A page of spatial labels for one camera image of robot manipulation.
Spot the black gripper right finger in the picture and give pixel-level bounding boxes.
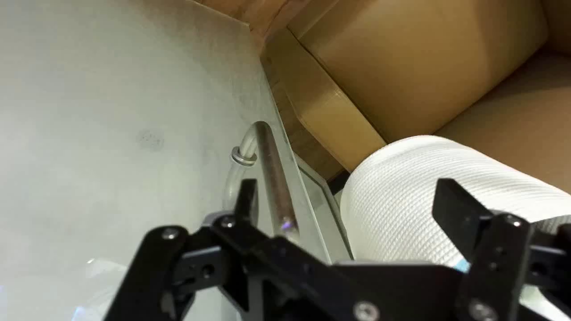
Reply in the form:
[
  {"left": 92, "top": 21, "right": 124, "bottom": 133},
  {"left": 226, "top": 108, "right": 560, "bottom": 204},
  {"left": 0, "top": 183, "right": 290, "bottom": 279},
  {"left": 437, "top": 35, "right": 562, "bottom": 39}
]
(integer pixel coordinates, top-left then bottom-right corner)
[{"left": 431, "top": 176, "right": 571, "bottom": 321}]

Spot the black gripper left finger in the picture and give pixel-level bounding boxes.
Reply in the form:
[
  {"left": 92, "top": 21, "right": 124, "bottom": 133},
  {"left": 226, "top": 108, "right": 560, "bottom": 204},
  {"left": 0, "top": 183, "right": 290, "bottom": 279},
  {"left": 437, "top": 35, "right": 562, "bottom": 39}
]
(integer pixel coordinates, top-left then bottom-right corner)
[{"left": 105, "top": 176, "right": 381, "bottom": 321}]

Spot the steel shower door handle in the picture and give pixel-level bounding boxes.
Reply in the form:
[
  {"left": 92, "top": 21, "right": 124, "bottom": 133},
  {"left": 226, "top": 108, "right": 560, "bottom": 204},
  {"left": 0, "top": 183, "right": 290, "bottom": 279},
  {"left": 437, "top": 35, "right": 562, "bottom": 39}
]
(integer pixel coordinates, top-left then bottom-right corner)
[{"left": 221, "top": 121, "right": 299, "bottom": 237}]

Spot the glass shower door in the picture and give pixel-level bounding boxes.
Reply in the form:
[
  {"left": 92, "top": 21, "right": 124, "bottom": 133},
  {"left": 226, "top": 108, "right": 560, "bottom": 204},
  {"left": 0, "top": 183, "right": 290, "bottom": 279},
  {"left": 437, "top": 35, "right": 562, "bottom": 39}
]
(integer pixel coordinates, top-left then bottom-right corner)
[{"left": 0, "top": 0, "right": 353, "bottom": 321}]

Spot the white woven laundry basket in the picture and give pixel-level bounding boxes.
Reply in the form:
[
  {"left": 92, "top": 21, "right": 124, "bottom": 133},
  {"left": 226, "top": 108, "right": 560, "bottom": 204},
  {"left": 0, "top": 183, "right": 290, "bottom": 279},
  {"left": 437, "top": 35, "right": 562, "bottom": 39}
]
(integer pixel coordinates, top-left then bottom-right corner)
[{"left": 337, "top": 133, "right": 571, "bottom": 321}]

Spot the brown cardboard box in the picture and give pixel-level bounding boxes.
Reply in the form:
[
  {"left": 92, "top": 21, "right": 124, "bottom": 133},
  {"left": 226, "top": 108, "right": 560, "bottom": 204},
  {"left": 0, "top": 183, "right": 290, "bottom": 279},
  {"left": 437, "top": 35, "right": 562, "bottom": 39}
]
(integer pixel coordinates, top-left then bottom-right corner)
[{"left": 258, "top": 0, "right": 549, "bottom": 174}]

